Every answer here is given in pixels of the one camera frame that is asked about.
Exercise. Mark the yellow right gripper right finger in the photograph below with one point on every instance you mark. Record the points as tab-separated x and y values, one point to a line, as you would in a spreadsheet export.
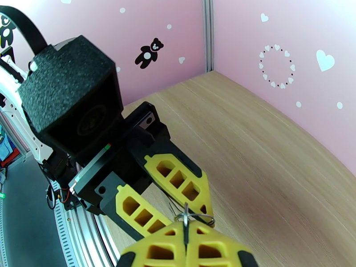
217	238

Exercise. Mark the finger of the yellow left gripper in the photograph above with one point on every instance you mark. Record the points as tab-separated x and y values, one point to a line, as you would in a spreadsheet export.
118	205
205	196

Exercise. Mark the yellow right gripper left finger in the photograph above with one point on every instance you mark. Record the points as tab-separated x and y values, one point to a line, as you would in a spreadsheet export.
161	239

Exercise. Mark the perforated metal strip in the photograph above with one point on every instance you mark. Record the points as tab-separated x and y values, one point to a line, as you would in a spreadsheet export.
65	238

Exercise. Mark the aluminium front rail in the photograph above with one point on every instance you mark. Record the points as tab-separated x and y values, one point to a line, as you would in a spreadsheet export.
91	246

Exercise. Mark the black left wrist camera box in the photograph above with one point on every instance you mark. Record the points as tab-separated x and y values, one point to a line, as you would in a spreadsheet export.
69	93

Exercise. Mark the aluminium corner post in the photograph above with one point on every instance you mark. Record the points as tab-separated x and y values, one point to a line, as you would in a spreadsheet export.
208	32

